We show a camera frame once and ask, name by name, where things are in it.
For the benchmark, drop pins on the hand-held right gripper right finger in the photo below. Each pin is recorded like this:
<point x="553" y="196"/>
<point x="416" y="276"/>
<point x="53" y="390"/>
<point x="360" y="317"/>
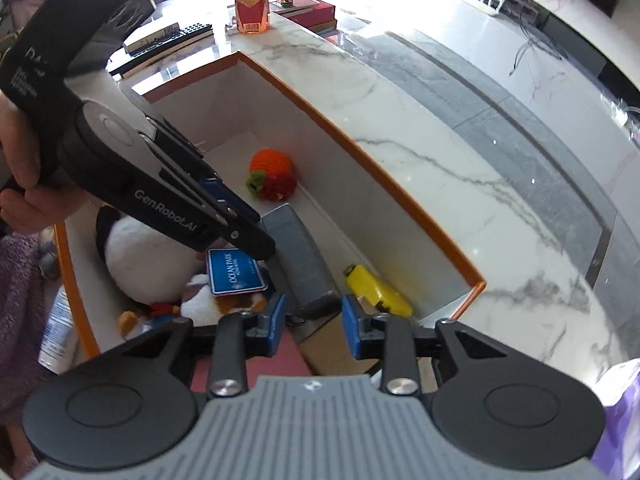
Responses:
<point x="350" y="330"/>

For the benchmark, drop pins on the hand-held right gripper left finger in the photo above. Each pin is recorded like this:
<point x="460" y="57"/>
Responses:
<point x="277" y="325"/>

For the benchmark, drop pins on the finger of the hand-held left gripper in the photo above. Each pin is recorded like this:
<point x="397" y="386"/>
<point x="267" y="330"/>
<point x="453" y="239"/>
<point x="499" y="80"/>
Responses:
<point x="230" y="200"/>
<point x="245" y="240"/>

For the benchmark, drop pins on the yellow plastic tool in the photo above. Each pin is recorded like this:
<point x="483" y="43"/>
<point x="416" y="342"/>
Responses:
<point x="375" y="290"/>

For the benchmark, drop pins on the crocheted orange toy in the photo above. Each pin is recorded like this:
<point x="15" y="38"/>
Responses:
<point x="272" y="165"/>

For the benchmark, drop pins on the dark grey box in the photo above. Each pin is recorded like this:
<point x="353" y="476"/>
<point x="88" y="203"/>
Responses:
<point x="300" y="260"/>

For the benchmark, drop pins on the brown white plush dog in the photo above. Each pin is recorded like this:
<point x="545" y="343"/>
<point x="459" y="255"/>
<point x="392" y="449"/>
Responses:
<point x="200" y="305"/>

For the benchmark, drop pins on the orange cardboard box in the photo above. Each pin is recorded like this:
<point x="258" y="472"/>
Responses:
<point x="310" y="145"/>

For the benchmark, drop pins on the white black plush toy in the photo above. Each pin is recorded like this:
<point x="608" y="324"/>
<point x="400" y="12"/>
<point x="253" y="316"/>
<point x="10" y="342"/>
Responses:
<point x="145" y="255"/>

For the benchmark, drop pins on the person's left hand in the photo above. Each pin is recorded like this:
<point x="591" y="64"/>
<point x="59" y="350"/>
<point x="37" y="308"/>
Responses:
<point x="30" y="210"/>

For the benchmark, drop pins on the black tray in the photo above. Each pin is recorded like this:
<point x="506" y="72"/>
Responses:
<point x="165" y="55"/>

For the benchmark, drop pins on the silver flat device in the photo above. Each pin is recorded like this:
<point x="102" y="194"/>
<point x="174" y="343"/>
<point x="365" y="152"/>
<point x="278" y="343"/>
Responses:
<point x="150" y="39"/>

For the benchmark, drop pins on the black remote control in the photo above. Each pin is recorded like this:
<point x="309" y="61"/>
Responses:
<point x="195" y="29"/>

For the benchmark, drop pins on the purple fuzzy blanket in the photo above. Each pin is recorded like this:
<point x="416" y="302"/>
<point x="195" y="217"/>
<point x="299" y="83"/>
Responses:
<point x="20" y="310"/>

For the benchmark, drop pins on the white labelled bottle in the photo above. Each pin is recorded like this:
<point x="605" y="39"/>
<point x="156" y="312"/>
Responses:
<point x="57" y="330"/>

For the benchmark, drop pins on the stack of red books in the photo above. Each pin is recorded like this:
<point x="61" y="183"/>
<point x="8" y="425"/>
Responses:
<point x="315" y="12"/>

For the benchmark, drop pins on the purple tissue box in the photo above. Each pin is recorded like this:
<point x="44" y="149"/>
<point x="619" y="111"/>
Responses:
<point x="622" y="410"/>

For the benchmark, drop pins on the white marble counter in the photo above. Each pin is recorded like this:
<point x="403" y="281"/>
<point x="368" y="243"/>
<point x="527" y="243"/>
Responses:
<point x="575" y="90"/>

